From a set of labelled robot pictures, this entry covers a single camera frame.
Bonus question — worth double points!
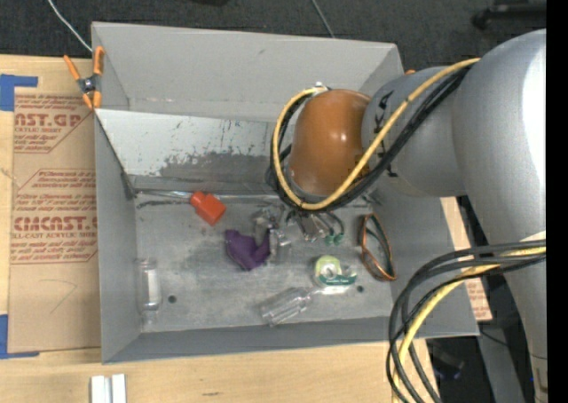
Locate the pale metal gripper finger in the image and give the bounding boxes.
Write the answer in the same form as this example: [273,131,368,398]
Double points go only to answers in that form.
[268,228,293,265]
[252,208,279,238]

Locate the clear glass bottle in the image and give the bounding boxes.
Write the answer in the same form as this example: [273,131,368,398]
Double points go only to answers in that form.
[258,286,327,328]

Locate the grey metal bin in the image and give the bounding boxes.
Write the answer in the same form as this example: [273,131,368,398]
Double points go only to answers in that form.
[91,21,481,365]

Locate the brown sunglasses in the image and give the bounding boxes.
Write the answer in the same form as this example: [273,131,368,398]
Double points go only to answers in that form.
[358,213,398,283]

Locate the green and white tape dispenser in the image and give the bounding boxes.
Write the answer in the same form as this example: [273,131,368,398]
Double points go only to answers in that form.
[313,254,359,296]

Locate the purple cloth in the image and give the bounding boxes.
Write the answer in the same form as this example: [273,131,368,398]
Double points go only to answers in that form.
[224,228,272,272]

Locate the orange-red plastic block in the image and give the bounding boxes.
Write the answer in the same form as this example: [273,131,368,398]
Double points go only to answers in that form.
[189,191,227,227]

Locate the brown cardboard board red print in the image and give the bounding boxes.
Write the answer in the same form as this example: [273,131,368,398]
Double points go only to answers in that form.
[0,53,494,357]

